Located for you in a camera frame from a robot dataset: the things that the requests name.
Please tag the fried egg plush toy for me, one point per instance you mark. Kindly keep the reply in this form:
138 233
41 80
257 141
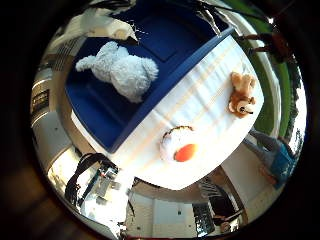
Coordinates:
185 153

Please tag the white fluffy plush bunny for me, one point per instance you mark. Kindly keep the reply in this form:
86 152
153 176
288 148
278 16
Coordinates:
130 75

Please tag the dark glass window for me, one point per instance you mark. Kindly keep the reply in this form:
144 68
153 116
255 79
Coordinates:
203 218

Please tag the metal stair railing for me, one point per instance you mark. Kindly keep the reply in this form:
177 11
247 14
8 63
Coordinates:
208 188

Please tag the person in black clothes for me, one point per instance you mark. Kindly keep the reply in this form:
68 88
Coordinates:
221 205

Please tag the white orange-striped table cloth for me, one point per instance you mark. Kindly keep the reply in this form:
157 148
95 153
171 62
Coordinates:
200 110

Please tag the brown plush dog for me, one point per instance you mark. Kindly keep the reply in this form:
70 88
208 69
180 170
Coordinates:
241 100

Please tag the person in teal shirt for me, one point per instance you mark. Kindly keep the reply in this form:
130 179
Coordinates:
283 160

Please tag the person in dark brown clothes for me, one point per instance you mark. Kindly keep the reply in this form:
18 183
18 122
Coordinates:
276 43

